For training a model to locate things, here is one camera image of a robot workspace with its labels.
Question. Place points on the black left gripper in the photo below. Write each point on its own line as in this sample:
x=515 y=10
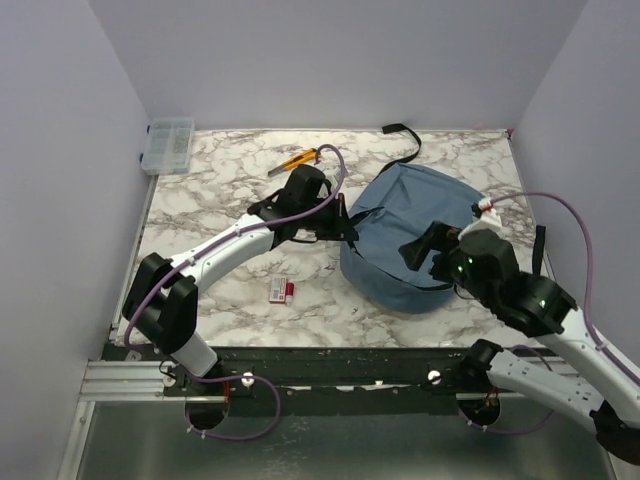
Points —
x=341 y=228

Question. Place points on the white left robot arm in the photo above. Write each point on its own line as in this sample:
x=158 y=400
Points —
x=162 y=301

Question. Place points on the red white glue stick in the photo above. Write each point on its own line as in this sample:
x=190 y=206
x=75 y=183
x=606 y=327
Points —
x=289 y=293

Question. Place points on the clear plastic organizer box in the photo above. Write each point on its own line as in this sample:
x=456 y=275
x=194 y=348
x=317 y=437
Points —
x=168 y=146

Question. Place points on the blue backpack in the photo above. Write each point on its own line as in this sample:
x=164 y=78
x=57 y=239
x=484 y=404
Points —
x=396 y=208

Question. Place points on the aluminium rail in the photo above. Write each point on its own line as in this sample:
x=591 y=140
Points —
x=124 y=382

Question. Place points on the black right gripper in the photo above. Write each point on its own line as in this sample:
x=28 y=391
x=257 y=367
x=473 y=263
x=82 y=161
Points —
x=436 y=236

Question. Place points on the black mounting base plate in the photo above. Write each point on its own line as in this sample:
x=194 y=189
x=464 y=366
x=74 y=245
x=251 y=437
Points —
x=269 y=381

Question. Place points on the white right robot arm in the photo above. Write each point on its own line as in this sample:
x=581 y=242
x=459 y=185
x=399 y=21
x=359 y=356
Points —
x=604 y=400

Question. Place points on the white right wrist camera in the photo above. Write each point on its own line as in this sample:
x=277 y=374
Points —
x=485 y=218

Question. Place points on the red white staples box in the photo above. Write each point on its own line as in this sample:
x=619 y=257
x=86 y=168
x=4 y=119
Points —
x=278 y=290

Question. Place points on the yellow utility knife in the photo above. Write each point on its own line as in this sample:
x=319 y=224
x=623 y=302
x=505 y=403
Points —
x=293 y=162

